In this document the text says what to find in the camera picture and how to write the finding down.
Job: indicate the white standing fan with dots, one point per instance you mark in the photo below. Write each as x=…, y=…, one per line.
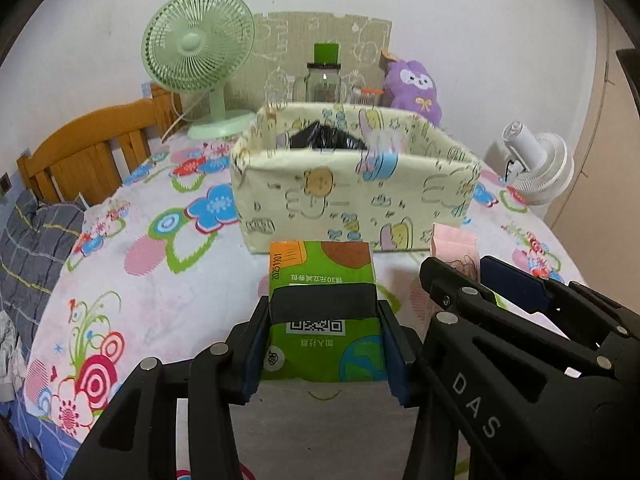
x=540, y=167

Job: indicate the glass mason jar mug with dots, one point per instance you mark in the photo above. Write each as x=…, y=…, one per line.
x=323, y=82

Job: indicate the black plastic bag item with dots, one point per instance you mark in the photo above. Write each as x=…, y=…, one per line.
x=318, y=136

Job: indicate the purple plush bunny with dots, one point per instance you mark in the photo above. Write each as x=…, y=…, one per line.
x=408, y=86

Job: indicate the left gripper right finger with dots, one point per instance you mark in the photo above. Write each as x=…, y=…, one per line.
x=417, y=382

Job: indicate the yellow cartoon storage box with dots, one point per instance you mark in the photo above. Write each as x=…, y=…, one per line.
x=411, y=175

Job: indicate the green tissue pack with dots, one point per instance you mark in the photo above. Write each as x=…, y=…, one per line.
x=323, y=321

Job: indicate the green desk fan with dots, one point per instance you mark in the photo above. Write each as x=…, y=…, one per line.
x=196, y=46

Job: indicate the grey plaid bedding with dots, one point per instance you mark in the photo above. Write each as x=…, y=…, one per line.
x=36, y=241

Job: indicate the toothpick jar orange lid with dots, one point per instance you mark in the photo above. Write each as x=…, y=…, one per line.
x=365, y=96

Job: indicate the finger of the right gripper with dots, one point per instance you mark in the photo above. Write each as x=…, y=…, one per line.
x=530, y=284
x=441, y=282

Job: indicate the floral tablecloth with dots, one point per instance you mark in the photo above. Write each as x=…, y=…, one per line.
x=161, y=269

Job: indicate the wall power socket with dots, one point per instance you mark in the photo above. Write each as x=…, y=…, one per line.
x=5, y=184

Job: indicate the beige wooden door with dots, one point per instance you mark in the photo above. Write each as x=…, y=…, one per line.
x=597, y=218

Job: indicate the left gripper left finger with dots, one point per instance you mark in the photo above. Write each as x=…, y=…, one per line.
x=136, y=436

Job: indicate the pink tissue pack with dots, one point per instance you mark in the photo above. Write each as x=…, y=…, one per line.
x=457, y=248

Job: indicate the cartoon printed cardboard board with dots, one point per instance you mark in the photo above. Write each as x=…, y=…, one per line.
x=284, y=46

